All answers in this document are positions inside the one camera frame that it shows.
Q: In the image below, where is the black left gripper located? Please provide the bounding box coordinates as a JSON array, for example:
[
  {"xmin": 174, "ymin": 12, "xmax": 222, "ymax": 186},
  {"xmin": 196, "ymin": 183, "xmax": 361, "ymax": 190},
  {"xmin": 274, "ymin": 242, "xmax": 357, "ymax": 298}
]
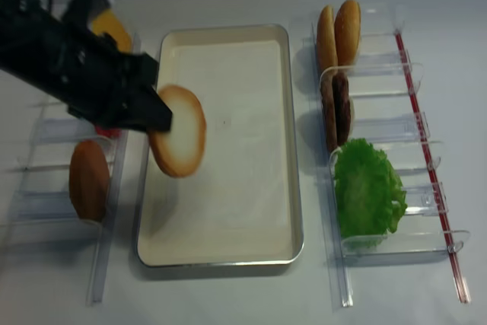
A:
[{"xmin": 56, "ymin": 34, "xmax": 173, "ymax": 132}]

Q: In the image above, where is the bun half carried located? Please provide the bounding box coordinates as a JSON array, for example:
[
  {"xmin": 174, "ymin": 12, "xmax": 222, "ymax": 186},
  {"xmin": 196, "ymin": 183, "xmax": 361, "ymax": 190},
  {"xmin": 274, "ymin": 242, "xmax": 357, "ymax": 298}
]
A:
[{"xmin": 148, "ymin": 84, "xmax": 206, "ymax": 177}]

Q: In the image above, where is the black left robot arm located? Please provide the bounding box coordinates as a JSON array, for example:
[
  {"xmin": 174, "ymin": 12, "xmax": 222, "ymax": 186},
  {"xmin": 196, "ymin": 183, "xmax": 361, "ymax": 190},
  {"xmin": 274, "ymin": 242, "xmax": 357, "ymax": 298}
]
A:
[{"xmin": 1, "ymin": 0, "xmax": 173, "ymax": 132}]

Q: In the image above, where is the red tomato slice left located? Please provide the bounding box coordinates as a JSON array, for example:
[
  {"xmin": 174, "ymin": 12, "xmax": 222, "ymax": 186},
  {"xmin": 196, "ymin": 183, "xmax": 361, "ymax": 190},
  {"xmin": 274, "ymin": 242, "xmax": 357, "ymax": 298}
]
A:
[{"xmin": 95, "ymin": 126, "xmax": 121, "ymax": 139}]

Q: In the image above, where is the yellow cheese slice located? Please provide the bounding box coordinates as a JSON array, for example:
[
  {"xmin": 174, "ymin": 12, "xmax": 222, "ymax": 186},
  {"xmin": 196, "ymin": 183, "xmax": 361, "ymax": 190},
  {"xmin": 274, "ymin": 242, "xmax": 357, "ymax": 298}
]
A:
[{"xmin": 91, "ymin": 10, "xmax": 132, "ymax": 53}]

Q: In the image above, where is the brown meat patty left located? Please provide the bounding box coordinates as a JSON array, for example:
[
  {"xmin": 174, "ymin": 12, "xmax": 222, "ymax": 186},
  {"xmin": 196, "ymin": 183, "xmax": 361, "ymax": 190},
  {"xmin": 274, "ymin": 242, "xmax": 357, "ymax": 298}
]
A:
[{"xmin": 320, "ymin": 73, "xmax": 338, "ymax": 152}]

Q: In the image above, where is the green lettuce leaf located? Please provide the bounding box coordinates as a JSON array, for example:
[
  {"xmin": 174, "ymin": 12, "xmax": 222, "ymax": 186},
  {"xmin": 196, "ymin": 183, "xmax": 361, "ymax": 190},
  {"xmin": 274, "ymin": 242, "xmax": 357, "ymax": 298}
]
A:
[{"xmin": 334, "ymin": 139, "xmax": 407, "ymax": 238}]

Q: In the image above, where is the bun half in left rack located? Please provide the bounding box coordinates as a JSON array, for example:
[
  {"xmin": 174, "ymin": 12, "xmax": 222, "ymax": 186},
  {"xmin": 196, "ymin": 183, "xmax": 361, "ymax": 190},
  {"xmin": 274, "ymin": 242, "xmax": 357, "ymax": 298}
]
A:
[{"xmin": 68, "ymin": 140, "xmax": 110, "ymax": 222}]

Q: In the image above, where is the cream metal baking tray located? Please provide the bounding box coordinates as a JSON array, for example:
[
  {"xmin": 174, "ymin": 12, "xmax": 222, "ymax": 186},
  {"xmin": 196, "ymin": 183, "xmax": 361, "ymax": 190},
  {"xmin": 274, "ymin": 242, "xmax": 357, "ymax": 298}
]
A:
[{"xmin": 135, "ymin": 24, "xmax": 304, "ymax": 268}]

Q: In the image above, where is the clear acrylic left food rack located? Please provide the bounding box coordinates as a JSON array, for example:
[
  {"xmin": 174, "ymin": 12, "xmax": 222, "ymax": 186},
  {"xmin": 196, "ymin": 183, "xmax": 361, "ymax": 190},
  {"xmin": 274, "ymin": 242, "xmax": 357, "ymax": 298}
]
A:
[{"xmin": 1, "ymin": 73, "xmax": 128, "ymax": 311}]

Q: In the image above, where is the clear acrylic food rack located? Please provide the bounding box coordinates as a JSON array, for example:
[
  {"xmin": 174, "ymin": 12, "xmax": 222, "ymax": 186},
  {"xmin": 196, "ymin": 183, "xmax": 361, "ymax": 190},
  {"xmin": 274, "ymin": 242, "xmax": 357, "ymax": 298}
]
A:
[
  {"xmin": 303, "ymin": 4, "xmax": 471, "ymax": 307},
  {"xmin": 1, "ymin": 73, "xmax": 128, "ymax": 311}
]

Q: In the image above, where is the bun half right rack left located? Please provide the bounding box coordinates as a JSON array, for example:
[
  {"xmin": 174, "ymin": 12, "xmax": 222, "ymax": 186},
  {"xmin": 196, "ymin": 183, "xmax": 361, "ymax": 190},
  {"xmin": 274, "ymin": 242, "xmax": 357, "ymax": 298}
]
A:
[{"xmin": 316, "ymin": 5, "xmax": 338, "ymax": 72}]

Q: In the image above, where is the bun half rack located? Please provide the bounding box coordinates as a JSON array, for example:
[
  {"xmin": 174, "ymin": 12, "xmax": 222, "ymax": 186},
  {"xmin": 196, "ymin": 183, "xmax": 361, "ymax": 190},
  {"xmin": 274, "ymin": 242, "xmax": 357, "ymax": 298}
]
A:
[
  {"xmin": 316, "ymin": 5, "xmax": 338, "ymax": 72},
  {"xmin": 334, "ymin": 0, "xmax": 361, "ymax": 65}
]

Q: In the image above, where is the clear acrylic right food rack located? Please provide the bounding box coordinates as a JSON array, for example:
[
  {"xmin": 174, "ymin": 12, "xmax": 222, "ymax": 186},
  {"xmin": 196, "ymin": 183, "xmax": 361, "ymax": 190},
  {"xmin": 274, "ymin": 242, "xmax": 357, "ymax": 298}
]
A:
[{"xmin": 303, "ymin": 4, "xmax": 471, "ymax": 307}]

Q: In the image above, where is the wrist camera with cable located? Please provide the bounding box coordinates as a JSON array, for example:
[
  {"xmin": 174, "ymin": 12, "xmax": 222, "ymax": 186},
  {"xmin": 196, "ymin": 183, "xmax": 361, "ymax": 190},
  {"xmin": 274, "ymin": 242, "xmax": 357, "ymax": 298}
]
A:
[{"xmin": 61, "ymin": 0, "xmax": 115, "ymax": 28}]

